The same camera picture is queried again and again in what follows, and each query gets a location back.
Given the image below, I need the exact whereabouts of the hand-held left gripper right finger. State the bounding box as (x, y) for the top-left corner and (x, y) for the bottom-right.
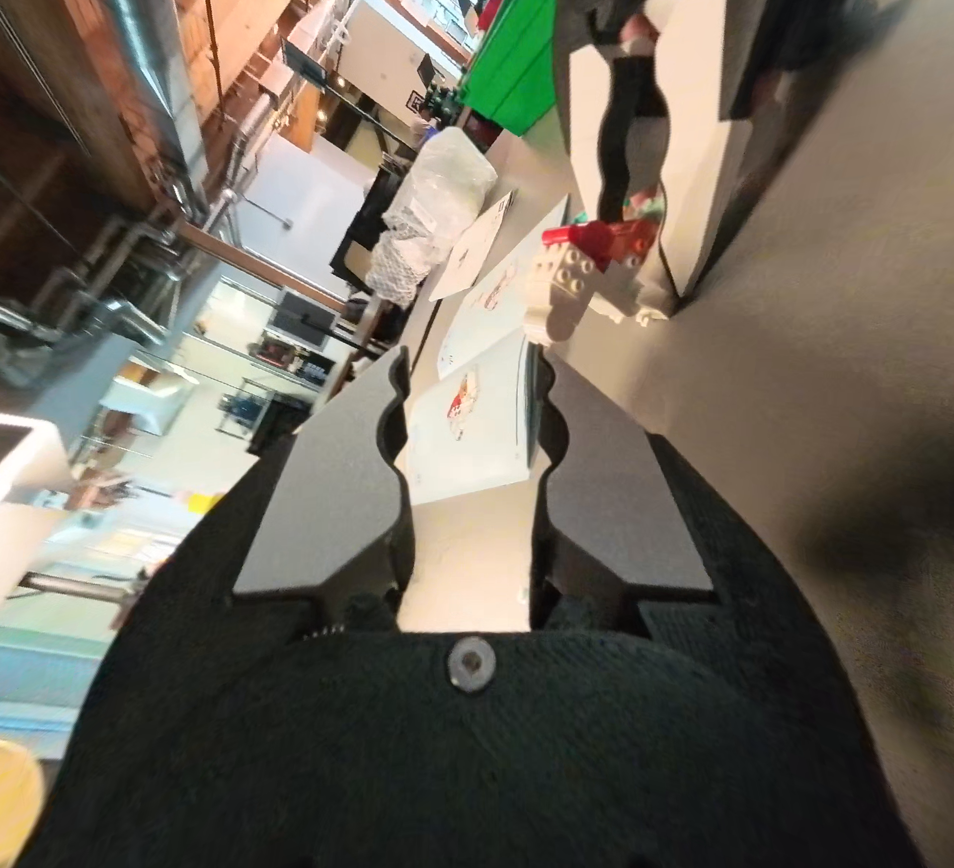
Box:
(529, 354), (715, 625)

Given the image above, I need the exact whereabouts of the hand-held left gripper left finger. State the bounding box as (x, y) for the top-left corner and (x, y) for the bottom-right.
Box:
(233, 345), (415, 616)

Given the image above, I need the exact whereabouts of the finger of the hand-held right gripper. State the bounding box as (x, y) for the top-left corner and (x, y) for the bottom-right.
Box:
(568, 44), (672, 228)
(644, 0), (752, 301)

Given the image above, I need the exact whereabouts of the person's right hand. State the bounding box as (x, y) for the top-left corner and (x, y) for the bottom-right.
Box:
(622, 14), (662, 57)

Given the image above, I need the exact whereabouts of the green plastic bin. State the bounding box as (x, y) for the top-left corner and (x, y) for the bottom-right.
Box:
(455, 0), (567, 137)

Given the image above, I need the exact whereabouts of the clear plastic bag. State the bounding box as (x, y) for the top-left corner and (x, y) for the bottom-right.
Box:
(384, 126), (499, 250)

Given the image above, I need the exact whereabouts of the pale blue instruction booklet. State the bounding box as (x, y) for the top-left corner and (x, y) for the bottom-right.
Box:
(406, 196), (575, 507)

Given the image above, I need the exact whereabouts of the white instruction booklet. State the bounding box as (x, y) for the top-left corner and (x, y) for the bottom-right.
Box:
(428, 190), (519, 303)

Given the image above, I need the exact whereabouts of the grey background monitor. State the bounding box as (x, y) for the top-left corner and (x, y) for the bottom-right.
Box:
(267, 287), (338, 352)

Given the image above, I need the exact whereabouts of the bubble wrap sheet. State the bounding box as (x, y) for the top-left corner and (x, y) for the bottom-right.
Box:
(364, 223), (442, 310)

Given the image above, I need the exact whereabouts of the silver air duct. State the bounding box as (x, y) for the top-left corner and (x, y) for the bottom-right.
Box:
(75, 0), (213, 213)

